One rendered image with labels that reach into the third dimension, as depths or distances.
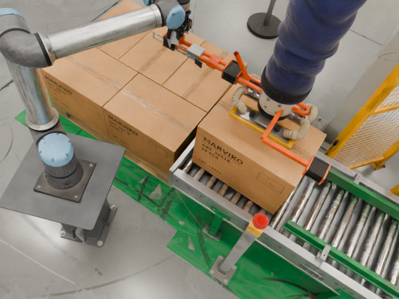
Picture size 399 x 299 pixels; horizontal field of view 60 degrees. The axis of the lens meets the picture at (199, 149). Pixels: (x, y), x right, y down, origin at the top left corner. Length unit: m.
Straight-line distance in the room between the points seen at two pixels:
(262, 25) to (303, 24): 2.74
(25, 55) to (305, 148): 1.37
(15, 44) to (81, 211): 0.90
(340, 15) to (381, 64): 1.38
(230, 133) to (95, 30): 0.89
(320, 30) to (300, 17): 0.08
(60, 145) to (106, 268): 1.10
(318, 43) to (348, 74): 2.61
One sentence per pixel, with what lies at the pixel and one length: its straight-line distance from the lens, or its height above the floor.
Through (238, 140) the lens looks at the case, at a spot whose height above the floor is 0.95.
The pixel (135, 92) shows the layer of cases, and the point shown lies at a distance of 2.50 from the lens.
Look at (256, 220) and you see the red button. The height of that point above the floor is 1.04.
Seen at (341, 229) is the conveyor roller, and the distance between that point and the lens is 2.28.
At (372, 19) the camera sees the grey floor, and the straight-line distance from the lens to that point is 4.74.
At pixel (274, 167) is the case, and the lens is 1.81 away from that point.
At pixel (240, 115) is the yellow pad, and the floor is 1.14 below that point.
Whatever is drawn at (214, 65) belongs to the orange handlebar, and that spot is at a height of 1.25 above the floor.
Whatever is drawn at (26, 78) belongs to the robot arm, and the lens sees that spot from 1.55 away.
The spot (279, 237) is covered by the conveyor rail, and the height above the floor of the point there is 0.59.
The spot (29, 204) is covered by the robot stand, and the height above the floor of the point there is 0.75.
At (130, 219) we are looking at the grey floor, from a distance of 2.62.
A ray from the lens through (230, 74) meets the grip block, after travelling 1.67.
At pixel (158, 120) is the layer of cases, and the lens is 2.36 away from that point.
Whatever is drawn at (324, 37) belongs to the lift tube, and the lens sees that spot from 1.30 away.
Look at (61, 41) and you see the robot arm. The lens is 1.32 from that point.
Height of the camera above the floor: 2.47
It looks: 59 degrees down
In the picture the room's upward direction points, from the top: 11 degrees clockwise
